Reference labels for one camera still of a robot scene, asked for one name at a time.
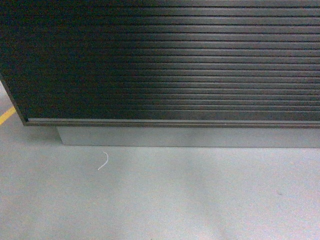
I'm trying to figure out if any black slatted checkout counter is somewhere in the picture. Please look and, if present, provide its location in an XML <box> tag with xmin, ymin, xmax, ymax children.
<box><xmin>0</xmin><ymin>0</ymin><xmax>320</xmax><ymax>148</ymax></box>

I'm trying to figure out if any white string scrap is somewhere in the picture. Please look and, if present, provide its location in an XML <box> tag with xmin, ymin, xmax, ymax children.
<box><xmin>97</xmin><ymin>152</ymin><xmax>109</xmax><ymax>171</ymax></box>

